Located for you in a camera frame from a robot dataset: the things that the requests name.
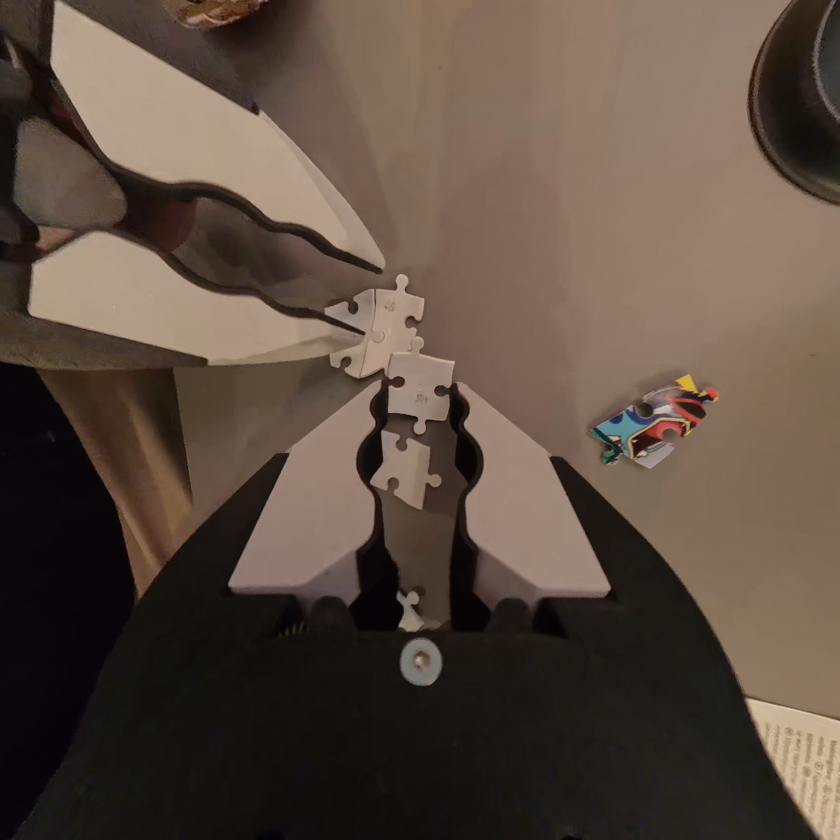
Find joined white puzzle pieces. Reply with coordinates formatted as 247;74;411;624
325;274;426;379

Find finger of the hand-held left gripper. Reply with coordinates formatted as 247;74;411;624
49;0;385;273
29;233;365;366

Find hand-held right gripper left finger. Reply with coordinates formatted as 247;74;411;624
227;382;388;608

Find person's left hand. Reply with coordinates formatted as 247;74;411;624
130;199;198;253

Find partly built puzzle ball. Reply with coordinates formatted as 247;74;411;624
174;0;271;32

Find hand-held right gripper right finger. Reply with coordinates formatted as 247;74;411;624
449;382;613;627

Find black round ball stand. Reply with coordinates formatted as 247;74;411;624
748;0;840;204

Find white instruction leaflet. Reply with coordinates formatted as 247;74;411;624
748;699;840;840

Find colourful puzzle piece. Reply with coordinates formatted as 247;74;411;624
588;374;721;470

